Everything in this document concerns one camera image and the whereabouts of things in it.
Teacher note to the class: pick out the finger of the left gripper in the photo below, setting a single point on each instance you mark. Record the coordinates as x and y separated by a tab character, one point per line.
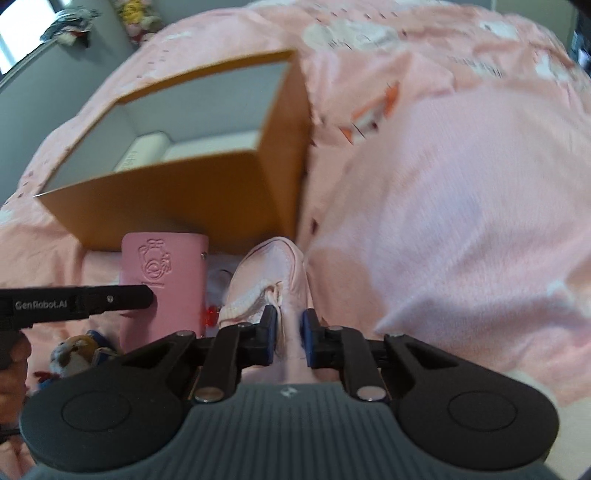
102	299

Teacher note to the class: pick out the plush toy by wall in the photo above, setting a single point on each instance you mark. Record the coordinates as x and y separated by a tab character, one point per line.
139	18

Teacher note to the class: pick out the red panda plush toy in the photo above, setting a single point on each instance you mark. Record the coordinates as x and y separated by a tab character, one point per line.
75	355

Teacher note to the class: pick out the pink fabric pouch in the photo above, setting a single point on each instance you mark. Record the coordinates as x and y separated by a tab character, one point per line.
272	274

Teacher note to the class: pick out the large orange storage box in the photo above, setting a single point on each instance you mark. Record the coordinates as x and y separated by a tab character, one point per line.
239	132

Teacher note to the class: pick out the crumpled cloth on sill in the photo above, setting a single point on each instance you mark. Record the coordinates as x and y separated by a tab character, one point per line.
71	25

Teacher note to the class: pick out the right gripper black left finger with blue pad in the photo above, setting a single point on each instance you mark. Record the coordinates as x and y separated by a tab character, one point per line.
222	358

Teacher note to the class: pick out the person's left hand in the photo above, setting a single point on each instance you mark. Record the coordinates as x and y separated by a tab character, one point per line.
13	387

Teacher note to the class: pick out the white rectangular case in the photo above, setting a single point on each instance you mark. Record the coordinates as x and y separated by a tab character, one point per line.
145	150

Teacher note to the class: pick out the pink leather card holder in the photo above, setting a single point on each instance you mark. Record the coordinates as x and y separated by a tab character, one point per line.
173	266

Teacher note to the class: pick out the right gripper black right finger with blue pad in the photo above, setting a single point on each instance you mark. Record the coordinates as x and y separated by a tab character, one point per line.
346	351

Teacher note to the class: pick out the pink printed bed quilt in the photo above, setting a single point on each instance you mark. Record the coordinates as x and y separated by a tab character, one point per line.
447	193

